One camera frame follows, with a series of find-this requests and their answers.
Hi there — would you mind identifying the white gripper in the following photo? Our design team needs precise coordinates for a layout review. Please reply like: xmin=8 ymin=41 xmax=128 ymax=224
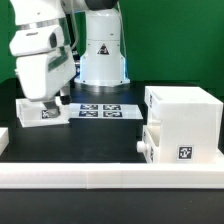
xmin=10 ymin=25 xmax=75 ymax=118

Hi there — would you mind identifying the white drawer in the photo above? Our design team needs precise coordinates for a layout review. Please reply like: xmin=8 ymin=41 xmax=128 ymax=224
xmin=16 ymin=98 xmax=70 ymax=128
xmin=136 ymin=125 xmax=160 ymax=164

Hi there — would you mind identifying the white front drawer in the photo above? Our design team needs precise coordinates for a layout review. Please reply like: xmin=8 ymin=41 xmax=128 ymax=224
xmin=136 ymin=125 xmax=160 ymax=164

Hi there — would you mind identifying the white drawer cabinet box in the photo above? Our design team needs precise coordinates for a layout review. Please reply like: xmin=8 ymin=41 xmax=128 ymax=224
xmin=144 ymin=86 xmax=223 ymax=164

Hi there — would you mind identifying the white marker sheet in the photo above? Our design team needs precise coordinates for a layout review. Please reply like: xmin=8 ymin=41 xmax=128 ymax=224
xmin=69 ymin=103 xmax=143 ymax=120

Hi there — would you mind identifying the white left fence rail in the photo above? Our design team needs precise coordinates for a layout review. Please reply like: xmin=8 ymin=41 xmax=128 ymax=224
xmin=0 ymin=127 xmax=9 ymax=155

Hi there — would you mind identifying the white fence rail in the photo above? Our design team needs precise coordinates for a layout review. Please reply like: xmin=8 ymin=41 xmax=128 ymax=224
xmin=0 ymin=127 xmax=9 ymax=155
xmin=0 ymin=163 xmax=224 ymax=189

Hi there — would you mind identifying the white front fence rail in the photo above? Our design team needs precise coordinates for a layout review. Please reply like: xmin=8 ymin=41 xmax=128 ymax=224
xmin=0 ymin=163 xmax=224 ymax=189

